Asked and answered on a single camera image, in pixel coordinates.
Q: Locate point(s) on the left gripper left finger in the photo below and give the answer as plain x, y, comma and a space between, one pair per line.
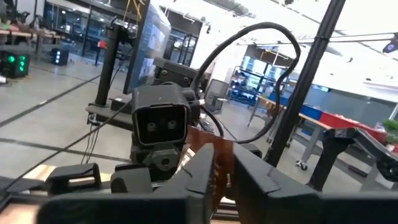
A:
174, 208

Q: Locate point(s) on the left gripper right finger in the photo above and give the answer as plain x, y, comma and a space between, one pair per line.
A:
280, 208

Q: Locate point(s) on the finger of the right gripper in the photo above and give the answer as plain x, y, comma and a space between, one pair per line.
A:
62, 174
130, 182

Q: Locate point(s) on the taco seasoning mix packet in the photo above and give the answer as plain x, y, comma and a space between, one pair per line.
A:
224, 155

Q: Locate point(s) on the workbench with coloured bins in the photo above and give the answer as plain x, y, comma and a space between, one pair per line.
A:
311, 143

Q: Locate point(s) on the grey mesh chair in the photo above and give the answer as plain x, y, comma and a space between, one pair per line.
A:
216, 93

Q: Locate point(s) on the metal storage shelf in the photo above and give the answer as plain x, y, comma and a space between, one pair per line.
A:
248, 87

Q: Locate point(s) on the black monitor stand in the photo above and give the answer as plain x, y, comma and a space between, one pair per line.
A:
107, 62

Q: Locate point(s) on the large black monitor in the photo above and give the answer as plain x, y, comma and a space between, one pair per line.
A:
149, 46

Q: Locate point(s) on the small black computer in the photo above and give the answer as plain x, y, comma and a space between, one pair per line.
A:
59, 56

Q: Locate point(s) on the computer with green lights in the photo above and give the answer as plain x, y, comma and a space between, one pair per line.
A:
15, 62

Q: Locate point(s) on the black aluminium table frame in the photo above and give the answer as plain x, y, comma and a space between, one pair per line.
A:
312, 62

